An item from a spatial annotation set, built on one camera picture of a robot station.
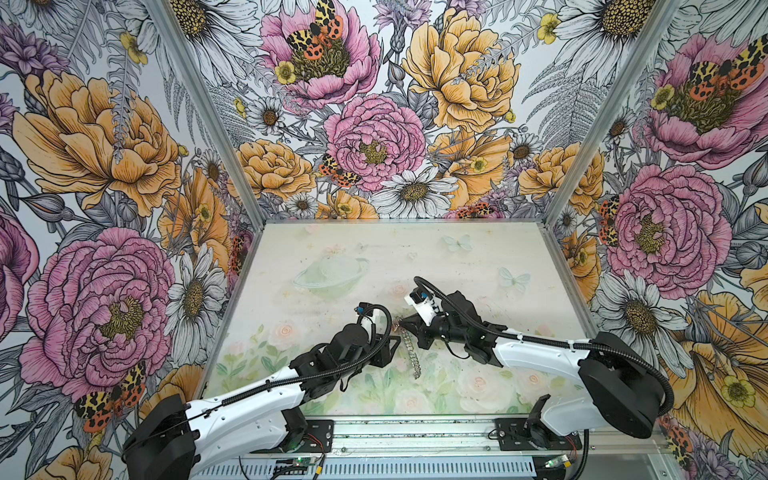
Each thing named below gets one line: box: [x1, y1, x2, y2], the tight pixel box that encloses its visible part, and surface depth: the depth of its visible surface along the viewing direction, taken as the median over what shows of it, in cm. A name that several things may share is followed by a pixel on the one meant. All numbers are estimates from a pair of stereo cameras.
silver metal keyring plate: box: [398, 327, 422, 380], surface depth 79 cm
